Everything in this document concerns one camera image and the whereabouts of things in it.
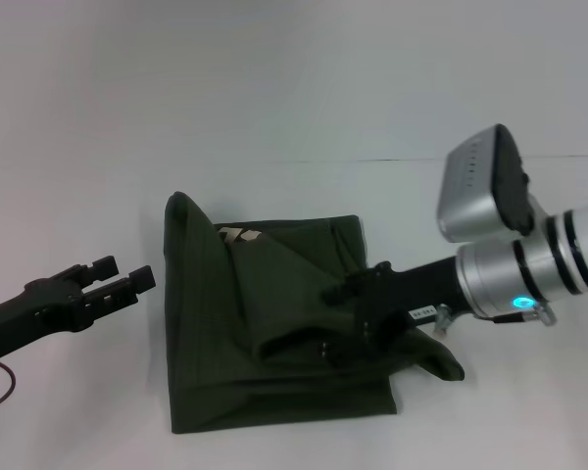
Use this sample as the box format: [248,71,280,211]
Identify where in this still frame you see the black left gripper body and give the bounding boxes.
[0,276,90,368]

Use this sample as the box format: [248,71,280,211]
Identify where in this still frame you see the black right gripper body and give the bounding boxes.
[355,257,467,344]

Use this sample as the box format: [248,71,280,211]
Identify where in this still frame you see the dark green shirt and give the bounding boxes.
[164,190,466,436]

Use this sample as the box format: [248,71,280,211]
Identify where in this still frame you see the right arm gripper cable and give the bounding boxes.
[434,302,558,340]

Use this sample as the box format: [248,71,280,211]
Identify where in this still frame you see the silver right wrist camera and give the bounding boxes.
[435,123,551,245]

